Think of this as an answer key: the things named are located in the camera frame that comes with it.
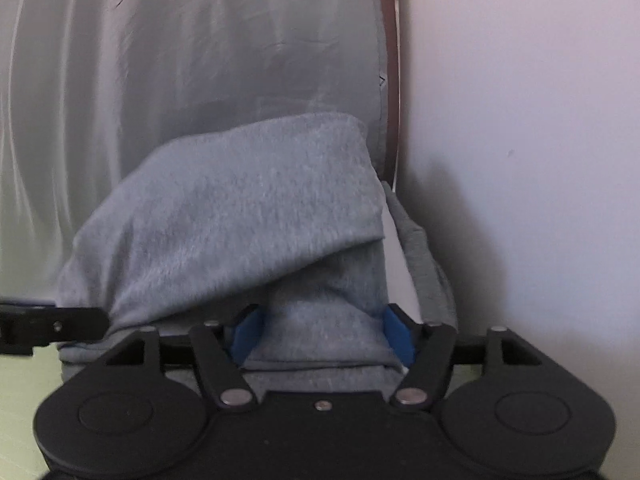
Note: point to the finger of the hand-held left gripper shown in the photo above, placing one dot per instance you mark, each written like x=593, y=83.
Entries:
x=55, y=327

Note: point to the white printed quilt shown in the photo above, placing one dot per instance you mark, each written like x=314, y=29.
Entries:
x=175, y=50

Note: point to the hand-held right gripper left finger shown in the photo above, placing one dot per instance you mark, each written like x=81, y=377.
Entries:
x=248, y=334

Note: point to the grey knit garment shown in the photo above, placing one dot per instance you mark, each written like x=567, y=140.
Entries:
x=240, y=220

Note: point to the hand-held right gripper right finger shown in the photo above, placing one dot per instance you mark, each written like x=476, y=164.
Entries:
x=398, y=336

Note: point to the dark brown strip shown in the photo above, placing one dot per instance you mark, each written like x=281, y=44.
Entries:
x=391, y=60

